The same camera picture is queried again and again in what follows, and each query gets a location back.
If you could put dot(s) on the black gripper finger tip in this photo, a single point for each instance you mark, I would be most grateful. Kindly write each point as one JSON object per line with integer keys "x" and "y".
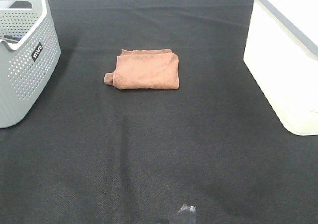
{"x": 185, "y": 215}

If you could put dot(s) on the grey perforated plastic basket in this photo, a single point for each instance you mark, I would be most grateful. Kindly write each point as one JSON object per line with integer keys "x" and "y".
{"x": 29, "y": 53}

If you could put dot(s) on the brown towel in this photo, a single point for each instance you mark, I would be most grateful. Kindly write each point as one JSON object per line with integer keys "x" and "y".
{"x": 145, "y": 69}

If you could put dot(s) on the white storage box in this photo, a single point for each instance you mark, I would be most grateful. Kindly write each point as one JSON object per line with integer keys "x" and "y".
{"x": 281, "y": 53}

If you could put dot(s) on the black table cloth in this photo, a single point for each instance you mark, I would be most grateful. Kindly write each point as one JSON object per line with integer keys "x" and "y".
{"x": 89, "y": 153}

